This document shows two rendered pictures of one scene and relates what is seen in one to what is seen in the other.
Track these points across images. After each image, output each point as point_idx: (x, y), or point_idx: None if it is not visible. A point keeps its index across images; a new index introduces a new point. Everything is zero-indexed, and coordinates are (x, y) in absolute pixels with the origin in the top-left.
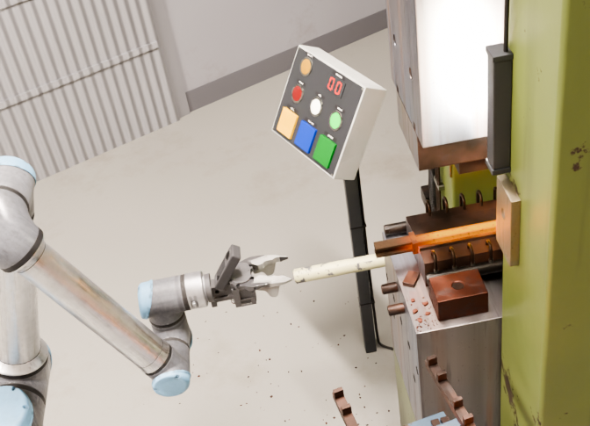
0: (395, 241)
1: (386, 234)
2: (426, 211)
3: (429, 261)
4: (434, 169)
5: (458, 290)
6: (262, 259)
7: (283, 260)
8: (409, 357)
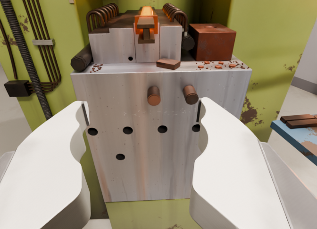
0: (145, 19)
1: (85, 66)
2: (90, 30)
3: (179, 25)
4: (23, 38)
5: (218, 27)
6: (38, 163)
7: (88, 117)
8: (192, 143)
